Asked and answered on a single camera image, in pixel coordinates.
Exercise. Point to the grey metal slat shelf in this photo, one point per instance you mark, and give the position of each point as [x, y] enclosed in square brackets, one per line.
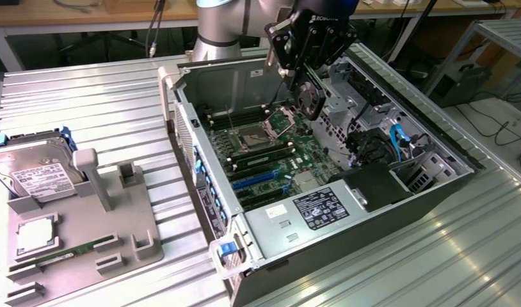
[500, 35]

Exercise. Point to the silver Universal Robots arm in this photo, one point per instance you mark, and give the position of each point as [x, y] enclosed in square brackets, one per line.
[219, 25]

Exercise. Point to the silver chipset heatsink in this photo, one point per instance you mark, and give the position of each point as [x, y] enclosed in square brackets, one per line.
[309, 179]

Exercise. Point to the wooden desk with white frame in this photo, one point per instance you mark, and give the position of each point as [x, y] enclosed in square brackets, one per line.
[29, 14]

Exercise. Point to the metal disk bay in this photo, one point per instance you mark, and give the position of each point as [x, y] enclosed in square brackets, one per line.
[362, 96]

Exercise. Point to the grey power supply with label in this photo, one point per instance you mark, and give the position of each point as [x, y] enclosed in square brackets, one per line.
[286, 224]

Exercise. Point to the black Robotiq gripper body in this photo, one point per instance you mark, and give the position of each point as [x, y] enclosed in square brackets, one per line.
[325, 14]

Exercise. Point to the open black PC case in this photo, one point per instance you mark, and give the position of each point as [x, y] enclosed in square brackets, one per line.
[431, 198]

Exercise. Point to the black expansion slot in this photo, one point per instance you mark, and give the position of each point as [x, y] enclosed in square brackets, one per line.
[262, 195]

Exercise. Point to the thin metal locking lever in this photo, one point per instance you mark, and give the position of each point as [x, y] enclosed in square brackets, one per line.
[232, 123]

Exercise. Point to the grey parts rack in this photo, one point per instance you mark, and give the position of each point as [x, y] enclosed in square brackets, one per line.
[115, 224]

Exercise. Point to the installed black RAM stick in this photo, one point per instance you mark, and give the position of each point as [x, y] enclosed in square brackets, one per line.
[262, 157]

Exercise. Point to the black RAM slots bank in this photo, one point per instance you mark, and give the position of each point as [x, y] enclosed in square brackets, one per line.
[236, 119]

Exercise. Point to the green motherboard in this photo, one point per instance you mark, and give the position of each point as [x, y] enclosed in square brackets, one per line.
[282, 160]

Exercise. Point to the silver hard disk with label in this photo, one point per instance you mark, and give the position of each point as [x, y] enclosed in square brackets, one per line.
[33, 172]

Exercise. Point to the CPU socket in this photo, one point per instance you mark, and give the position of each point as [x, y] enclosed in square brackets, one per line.
[254, 138]

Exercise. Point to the silver CPU chip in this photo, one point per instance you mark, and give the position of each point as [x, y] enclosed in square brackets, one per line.
[36, 235]

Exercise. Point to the blue expansion slot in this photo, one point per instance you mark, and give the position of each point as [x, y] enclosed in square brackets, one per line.
[255, 179]

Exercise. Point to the black tripod legs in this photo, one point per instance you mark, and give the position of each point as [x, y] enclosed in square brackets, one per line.
[111, 41]

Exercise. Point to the black equipment box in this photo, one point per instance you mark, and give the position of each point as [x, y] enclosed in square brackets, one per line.
[457, 83]

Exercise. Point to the black plastic air shroud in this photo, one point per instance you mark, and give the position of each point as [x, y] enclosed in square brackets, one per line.
[373, 185]

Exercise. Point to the green RAM stick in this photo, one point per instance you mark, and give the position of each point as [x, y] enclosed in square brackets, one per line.
[64, 254]

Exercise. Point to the metal socket cover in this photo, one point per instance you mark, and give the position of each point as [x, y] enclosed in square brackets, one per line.
[278, 119]

